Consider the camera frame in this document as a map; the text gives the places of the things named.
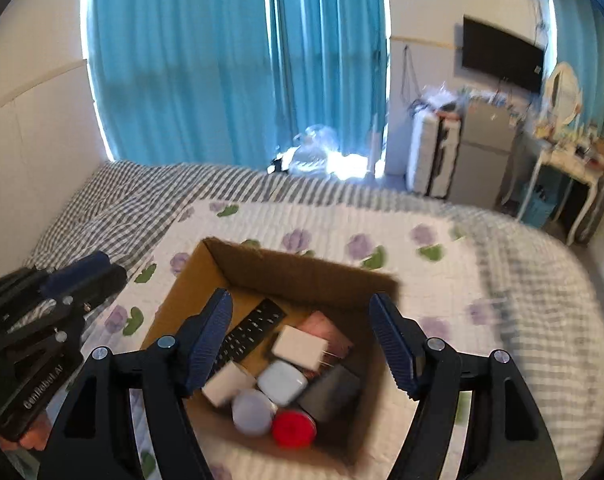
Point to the grey checked bed sheet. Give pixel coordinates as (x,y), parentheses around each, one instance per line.
(546,312)

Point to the blue window curtain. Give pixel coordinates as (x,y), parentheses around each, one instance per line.
(235,81)

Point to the white round jar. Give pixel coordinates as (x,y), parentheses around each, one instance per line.
(253,413)

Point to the clear plastic bag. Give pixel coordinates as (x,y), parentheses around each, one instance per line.
(311,157)

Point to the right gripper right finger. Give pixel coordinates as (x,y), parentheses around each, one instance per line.
(506,436)

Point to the operator hand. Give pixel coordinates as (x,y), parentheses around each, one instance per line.
(35,438)

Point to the floral quilted bedspread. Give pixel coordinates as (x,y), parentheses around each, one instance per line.
(432,260)

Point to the red round lid container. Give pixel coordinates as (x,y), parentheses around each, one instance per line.
(293,429)

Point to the white earbuds case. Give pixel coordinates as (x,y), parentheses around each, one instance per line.
(281,382)

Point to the oval white vanity mirror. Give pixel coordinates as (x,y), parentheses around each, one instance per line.
(562,98)

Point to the white plastic packet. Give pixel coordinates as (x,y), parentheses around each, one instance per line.
(299,349)

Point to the black power adapter block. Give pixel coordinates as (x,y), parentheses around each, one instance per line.
(326,397)

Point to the grey mini fridge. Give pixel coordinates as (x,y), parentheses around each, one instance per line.
(483,154)

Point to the black remote control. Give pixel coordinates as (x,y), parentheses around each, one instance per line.
(248,334)

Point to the pink packet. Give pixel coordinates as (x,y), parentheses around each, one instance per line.
(318,325)

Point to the white dressing table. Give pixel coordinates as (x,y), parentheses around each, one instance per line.
(550,183)

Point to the white rectangular box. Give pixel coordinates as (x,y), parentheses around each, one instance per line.
(225,384)

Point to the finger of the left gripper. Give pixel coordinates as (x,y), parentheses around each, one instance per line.
(64,281)
(90,292)

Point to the brown cardboard box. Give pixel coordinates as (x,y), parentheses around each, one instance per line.
(300,285)

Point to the wall mounted black television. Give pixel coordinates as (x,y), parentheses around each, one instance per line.
(502,55)

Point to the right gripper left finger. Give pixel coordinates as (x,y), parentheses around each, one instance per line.
(93,436)

